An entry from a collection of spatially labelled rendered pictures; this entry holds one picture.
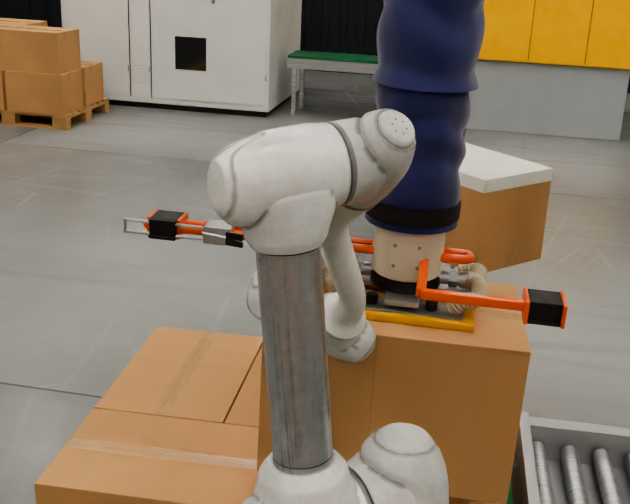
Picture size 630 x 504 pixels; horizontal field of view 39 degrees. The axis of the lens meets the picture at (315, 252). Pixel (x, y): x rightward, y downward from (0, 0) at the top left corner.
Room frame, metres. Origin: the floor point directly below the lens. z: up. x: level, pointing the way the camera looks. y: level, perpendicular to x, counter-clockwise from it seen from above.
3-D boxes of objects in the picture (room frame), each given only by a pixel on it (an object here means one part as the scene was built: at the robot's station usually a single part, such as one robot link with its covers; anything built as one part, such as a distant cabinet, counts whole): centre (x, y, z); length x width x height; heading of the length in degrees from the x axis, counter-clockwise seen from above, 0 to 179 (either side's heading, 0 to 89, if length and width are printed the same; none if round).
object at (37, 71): (8.98, 2.92, 0.45); 1.21 x 1.02 x 0.90; 79
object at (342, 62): (9.71, -0.28, 0.32); 1.25 x 0.50 x 0.64; 79
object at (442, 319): (1.94, -0.21, 1.09); 0.34 x 0.10 x 0.05; 82
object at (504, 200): (3.74, -0.63, 0.82); 0.60 x 0.40 x 0.40; 37
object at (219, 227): (2.10, 0.24, 1.20); 0.07 x 0.07 x 0.04; 82
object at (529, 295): (1.73, -0.48, 1.19); 0.09 x 0.08 x 0.05; 172
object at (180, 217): (2.12, 0.37, 1.21); 0.08 x 0.07 x 0.05; 82
